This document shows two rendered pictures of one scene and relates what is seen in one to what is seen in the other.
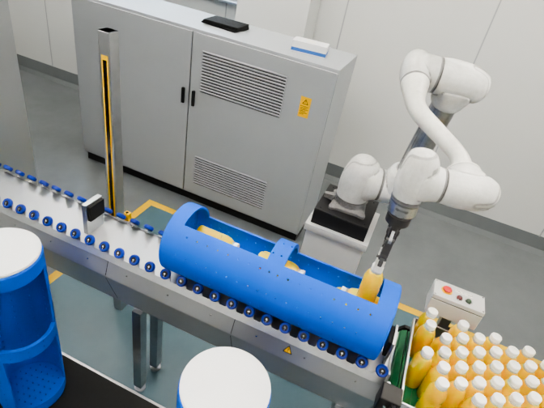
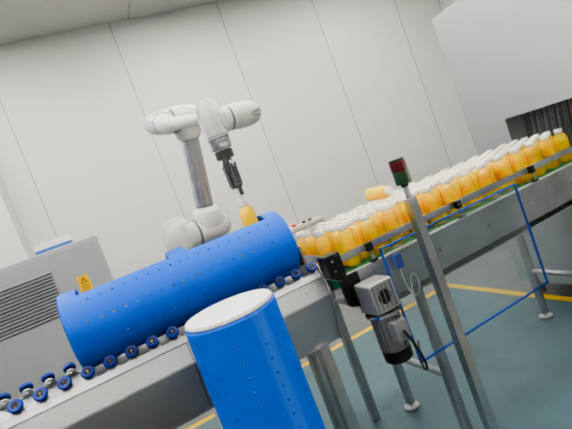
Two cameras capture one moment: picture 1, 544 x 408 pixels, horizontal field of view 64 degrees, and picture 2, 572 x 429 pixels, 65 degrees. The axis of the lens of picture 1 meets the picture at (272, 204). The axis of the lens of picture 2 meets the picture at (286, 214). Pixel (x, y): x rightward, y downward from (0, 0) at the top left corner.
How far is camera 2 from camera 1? 1.19 m
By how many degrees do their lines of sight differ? 46
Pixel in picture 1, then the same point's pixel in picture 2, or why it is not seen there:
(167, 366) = not seen: outside the picture
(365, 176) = (181, 225)
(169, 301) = (112, 397)
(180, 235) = (78, 302)
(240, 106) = (18, 336)
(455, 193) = (237, 110)
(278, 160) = not seen: hidden behind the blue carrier
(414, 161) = (203, 105)
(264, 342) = not seen: hidden behind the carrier
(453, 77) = (180, 111)
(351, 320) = (261, 237)
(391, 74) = (131, 255)
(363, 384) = (312, 289)
